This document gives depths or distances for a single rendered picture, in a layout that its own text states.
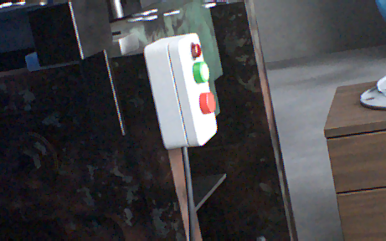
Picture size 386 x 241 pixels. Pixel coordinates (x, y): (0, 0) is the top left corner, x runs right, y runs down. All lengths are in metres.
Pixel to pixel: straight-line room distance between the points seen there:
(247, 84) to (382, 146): 0.28
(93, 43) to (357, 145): 0.74
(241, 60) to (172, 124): 0.49
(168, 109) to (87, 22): 0.15
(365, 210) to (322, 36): 3.06
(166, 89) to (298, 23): 3.66
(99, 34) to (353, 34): 3.66
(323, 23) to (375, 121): 3.06
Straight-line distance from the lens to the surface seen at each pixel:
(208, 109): 1.10
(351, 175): 1.68
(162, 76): 1.09
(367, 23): 4.66
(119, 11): 1.35
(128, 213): 1.18
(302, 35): 4.73
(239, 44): 1.57
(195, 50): 1.09
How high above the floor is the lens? 0.75
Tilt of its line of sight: 12 degrees down
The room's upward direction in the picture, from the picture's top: 12 degrees counter-clockwise
